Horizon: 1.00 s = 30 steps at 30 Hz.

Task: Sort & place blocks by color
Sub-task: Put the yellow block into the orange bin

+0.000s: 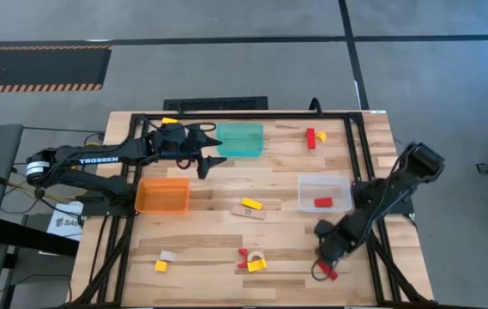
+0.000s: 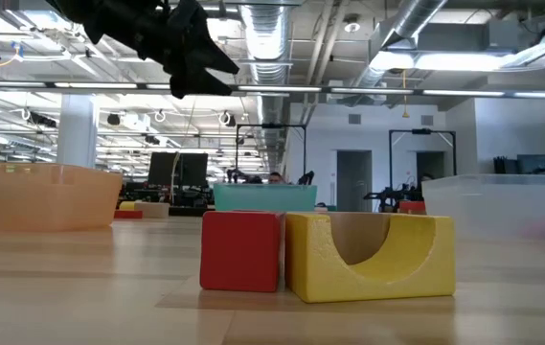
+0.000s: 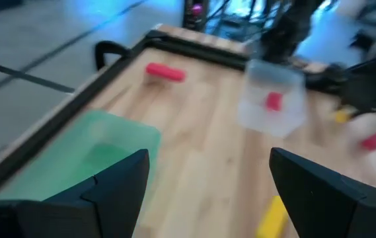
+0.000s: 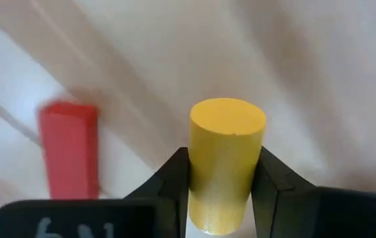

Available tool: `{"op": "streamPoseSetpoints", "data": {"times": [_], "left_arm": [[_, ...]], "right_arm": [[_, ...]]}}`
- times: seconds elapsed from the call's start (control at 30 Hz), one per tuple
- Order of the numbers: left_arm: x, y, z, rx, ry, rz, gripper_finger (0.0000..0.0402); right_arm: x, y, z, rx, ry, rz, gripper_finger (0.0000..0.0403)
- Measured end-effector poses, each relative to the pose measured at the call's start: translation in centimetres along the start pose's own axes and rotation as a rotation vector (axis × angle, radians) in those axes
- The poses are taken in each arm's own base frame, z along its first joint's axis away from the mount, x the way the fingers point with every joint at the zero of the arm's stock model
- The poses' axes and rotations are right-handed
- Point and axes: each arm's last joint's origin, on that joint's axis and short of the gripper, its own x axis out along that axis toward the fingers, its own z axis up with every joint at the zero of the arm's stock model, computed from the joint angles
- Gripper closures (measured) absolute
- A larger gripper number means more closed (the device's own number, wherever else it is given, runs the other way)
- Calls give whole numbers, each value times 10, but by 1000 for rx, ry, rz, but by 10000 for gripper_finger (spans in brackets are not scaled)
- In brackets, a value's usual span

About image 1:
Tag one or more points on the red wooden arch block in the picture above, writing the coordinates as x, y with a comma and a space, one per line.
242, 253

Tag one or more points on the pale natural wood block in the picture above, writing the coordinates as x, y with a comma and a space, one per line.
168, 256

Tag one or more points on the short red wooden block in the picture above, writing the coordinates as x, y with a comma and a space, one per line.
323, 202

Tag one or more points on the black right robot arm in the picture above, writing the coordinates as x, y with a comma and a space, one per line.
398, 189

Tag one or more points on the red rectangular wooden block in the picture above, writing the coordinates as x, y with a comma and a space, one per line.
328, 271

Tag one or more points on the teal translucent plastic bin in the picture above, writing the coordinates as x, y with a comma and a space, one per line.
240, 140

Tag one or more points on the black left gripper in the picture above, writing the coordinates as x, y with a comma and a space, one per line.
175, 139

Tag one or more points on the black aluminium table frame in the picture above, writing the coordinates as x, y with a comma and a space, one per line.
248, 116

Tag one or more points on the white printed paper sheet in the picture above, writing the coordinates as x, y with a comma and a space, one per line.
65, 221

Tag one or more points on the natural wood arch block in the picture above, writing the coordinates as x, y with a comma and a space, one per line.
257, 254

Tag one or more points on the long red wooden block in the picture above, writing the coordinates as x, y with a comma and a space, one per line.
310, 138

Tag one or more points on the yellow rectangular wooden block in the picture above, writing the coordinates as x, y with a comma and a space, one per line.
251, 203

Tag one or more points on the black floor plate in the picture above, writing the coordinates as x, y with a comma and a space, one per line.
215, 103

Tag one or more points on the yellow wooden arch block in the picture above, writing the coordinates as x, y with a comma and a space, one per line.
257, 266

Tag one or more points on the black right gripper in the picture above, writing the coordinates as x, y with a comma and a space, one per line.
333, 242

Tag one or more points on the orange translucent plastic bin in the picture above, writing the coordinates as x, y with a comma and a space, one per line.
162, 196

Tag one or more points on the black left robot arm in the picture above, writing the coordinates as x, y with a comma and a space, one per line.
98, 159

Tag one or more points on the black hazard-striped floor mat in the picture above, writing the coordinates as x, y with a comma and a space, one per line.
33, 66

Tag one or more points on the clear plastic bin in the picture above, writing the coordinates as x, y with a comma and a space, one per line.
325, 189

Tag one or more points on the small yellow wooden block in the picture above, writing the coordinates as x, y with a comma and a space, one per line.
321, 136

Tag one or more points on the yellow wooden cube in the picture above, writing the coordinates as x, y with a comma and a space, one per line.
160, 266

